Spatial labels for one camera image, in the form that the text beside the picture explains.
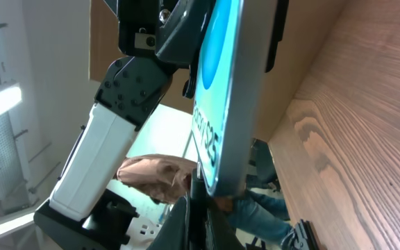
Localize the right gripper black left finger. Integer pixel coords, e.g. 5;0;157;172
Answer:
147;197;190;250

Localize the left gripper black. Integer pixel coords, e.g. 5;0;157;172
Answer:
105;0;215;99

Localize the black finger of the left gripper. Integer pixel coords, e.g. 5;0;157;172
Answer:
265;0;289;73

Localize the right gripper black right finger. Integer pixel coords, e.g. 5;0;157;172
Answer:
206;203;244;250

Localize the blue Galaxy smartphone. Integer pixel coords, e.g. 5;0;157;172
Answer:
192;0;278;197

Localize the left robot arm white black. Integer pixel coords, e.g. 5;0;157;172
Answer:
34;0;288;249

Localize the person in brown top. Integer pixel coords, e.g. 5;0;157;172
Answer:
113;154;292;246

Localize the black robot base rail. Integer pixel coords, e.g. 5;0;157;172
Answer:
244;218;322;250

